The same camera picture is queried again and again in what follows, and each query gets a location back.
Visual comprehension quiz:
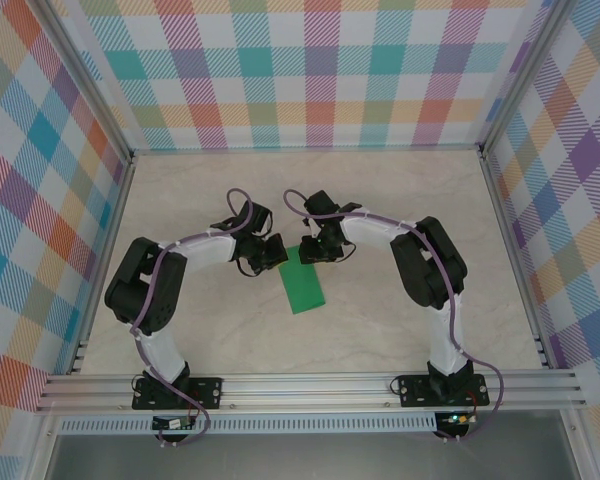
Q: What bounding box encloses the green paper sheet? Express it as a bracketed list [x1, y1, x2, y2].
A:
[277, 245, 328, 315]

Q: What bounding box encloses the grey metal sheet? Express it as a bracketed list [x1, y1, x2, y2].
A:
[43, 432, 581, 480]

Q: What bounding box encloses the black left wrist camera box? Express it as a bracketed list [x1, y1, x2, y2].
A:
[239, 202, 274, 236]

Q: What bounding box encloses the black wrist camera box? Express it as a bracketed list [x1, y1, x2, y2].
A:
[239, 202, 274, 236]
[303, 190, 342, 216]

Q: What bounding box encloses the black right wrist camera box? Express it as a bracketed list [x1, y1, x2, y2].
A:
[303, 190, 342, 216]

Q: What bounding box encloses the wide aluminium base rail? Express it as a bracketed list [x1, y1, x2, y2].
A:
[34, 372, 586, 414]

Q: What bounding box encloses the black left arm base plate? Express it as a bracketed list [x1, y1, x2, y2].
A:
[131, 375, 225, 411]

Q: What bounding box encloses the aluminium side rail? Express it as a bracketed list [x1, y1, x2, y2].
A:
[68, 158, 137, 375]
[479, 149, 555, 370]

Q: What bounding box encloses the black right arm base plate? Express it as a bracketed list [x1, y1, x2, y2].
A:
[397, 374, 489, 409]

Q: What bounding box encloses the slotted grey cable duct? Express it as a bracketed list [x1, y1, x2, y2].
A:
[59, 412, 439, 435]

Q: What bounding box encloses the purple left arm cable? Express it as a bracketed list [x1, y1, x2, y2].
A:
[129, 187, 264, 448]

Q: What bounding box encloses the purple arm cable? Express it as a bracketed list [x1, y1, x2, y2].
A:
[283, 188, 506, 444]
[129, 187, 264, 448]

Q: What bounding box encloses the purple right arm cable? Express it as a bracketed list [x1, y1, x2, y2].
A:
[283, 188, 506, 444]

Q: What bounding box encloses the aluminium frame post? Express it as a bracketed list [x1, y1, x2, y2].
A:
[43, 0, 135, 162]
[478, 0, 572, 154]

